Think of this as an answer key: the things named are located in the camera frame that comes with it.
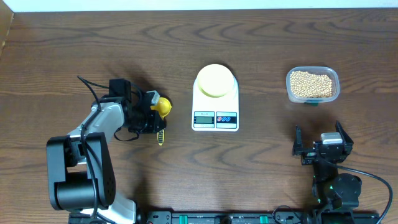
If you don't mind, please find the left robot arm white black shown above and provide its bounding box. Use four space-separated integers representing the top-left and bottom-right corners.
46 90 165 223

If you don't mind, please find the yellow measuring scoop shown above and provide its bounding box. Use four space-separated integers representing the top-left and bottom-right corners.
150 97 172 146

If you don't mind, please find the pale yellow bowl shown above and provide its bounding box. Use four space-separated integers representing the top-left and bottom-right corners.
196 64 234 98

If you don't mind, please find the cardboard panel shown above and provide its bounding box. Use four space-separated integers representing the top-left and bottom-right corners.
0 0 14 52

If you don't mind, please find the clear plastic container of soybeans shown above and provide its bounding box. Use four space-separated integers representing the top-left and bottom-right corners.
286 66 340 104

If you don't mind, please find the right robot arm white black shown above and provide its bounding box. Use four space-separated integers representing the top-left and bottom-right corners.
292 121 362 223

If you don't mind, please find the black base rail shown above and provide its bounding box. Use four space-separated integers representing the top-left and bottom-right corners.
137 211 379 224

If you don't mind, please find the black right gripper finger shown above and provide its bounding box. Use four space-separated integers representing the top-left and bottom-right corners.
335 121 354 149
292 126 303 156

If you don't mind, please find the white digital kitchen scale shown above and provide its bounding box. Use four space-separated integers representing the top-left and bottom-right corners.
192 76 239 132

